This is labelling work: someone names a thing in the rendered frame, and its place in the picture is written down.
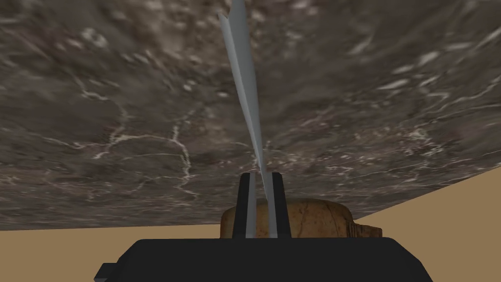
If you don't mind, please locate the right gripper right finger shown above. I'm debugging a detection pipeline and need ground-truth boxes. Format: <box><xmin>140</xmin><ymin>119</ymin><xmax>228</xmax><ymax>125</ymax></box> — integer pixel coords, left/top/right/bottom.
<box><xmin>267</xmin><ymin>172</ymin><xmax>292</xmax><ymax>239</ymax></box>

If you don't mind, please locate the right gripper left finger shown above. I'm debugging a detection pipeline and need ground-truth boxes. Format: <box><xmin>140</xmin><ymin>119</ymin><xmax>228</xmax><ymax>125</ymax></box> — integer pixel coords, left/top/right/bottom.
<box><xmin>232</xmin><ymin>172</ymin><xmax>257</xmax><ymax>239</ymax></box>

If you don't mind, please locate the grey metal knife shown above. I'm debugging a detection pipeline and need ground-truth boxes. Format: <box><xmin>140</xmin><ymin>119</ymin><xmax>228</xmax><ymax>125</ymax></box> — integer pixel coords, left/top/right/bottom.
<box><xmin>217</xmin><ymin>0</ymin><xmax>272</xmax><ymax>204</ymax></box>

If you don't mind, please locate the brown bread loaf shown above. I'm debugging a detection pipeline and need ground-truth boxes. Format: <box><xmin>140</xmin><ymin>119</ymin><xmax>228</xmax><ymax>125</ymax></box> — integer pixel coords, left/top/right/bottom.
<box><xmin>219</xmin><ymin>198</ymin><xmax>383</xmax><ymax>239</ymax></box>

